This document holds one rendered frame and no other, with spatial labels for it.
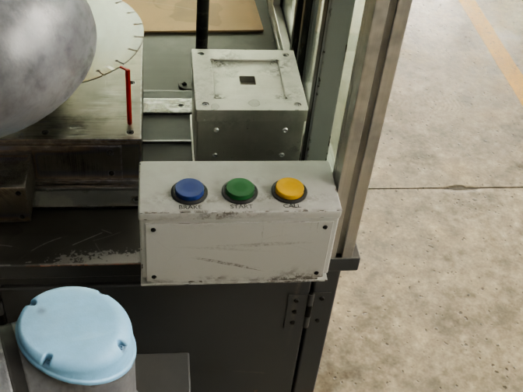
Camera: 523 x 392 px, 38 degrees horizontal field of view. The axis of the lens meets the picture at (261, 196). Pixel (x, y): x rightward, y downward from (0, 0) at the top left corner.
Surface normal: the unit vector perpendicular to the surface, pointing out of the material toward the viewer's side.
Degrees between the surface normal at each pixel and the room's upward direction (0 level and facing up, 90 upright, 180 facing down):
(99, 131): 0
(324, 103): 90
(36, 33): 63
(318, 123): 90
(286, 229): 90
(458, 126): 0
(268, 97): 0
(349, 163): 90
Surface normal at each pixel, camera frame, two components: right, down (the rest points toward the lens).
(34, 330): 0.20, -0.76
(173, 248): 0.11, 0.67
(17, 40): 0.72, -0.07
